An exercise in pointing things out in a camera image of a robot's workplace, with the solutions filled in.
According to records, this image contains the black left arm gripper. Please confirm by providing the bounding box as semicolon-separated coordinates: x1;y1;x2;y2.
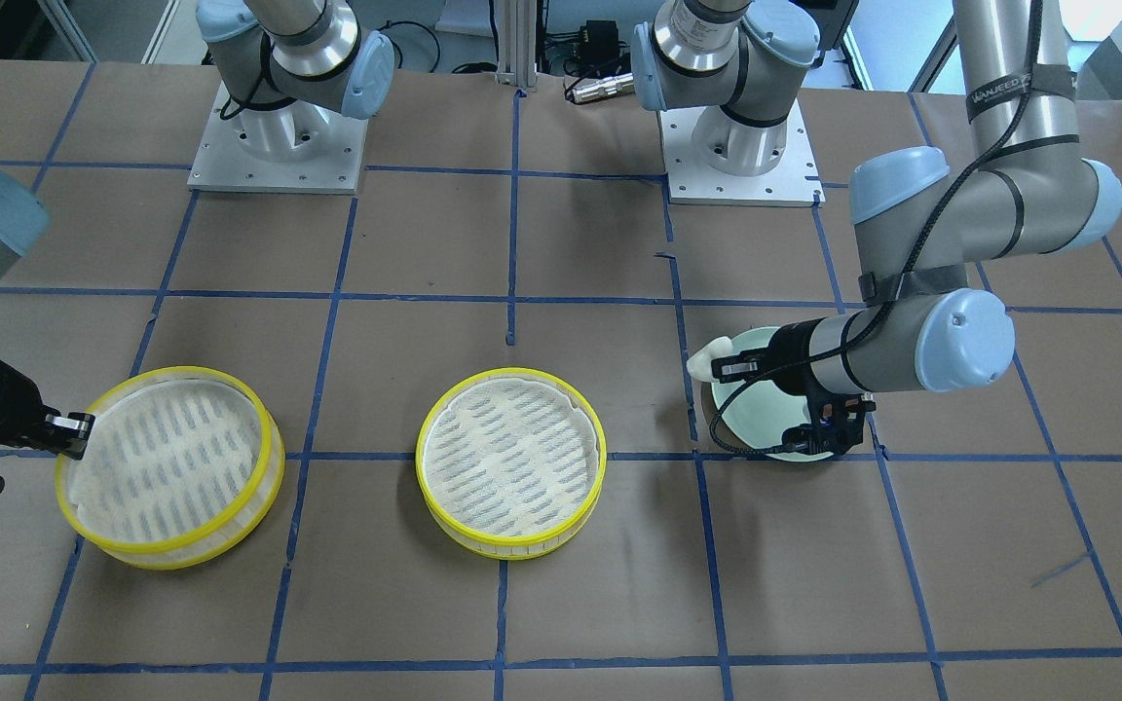
712;323;876;458

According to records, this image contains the white round bun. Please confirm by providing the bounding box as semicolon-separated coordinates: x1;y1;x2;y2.
686;336;733;385

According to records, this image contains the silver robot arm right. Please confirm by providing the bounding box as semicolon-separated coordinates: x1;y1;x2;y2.
0;1;393;494

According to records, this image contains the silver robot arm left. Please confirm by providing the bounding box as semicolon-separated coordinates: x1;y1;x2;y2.
632;1;1122;458

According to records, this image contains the yellow steamer basket with cloth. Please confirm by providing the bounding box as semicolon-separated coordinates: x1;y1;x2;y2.
415;367;609;562

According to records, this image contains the light green plate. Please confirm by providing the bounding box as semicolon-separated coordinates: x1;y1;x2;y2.
720;325;810;448

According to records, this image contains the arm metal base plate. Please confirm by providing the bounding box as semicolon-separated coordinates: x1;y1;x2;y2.
187;86;369;196
657;103;827;207

